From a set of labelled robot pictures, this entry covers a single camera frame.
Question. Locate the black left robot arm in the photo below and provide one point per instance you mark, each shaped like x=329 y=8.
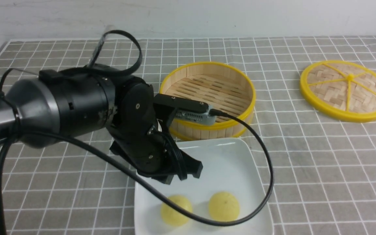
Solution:
x=81 y=100

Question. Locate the bamboo steamer basket yellow rim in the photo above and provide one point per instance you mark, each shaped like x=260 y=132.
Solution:
x=223 y=87

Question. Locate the white square plate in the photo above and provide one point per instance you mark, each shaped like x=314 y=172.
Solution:
x=228 y=165

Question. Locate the woven bamboo steamer lid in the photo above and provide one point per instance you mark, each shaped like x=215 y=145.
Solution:
x=342 y=90

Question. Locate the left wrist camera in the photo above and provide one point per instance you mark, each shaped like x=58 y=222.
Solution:
x=188 y=111

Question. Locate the yellow steamed bun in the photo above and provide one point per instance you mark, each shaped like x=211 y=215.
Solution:
x=223 y=207
x=172 y=217

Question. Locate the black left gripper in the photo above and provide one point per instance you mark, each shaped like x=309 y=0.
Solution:
x=154 y=155

